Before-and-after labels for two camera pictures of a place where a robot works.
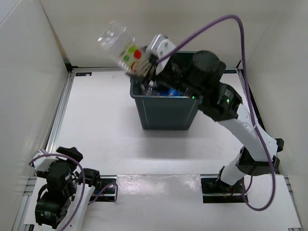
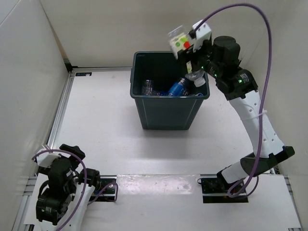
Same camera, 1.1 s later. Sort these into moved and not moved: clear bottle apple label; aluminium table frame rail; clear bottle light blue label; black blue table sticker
Moved: clear bottle apple label
Not moved: black blue table sticker; clear bottle light blue label; aluminium table frame rail
